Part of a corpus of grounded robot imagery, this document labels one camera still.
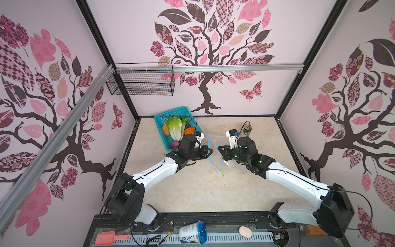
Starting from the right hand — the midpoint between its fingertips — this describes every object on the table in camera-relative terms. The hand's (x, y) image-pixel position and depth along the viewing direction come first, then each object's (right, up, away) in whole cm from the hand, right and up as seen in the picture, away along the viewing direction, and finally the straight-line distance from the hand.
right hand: (218, 146), depth 78 cm
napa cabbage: (-26, +11, +25) cm, 38 cm away
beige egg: (+12, -39, -8) cm, 42 cm away
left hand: (-2, -4, +3) cm, 6 cm away
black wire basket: (-38, +41, +17) cm, 58 cm away
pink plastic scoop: (-52, -41, -11) cm, 66 cm away
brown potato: (-33, +9, +27) cm, 44 cm away
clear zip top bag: (-1, -6, -1) cm, 6 cm away
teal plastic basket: (-39, +16, +32) cm, 53 cm away
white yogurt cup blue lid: (-11, -36, -14) cm, 40 cm away
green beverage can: (+22, +9, +22) cm, 32 cm away
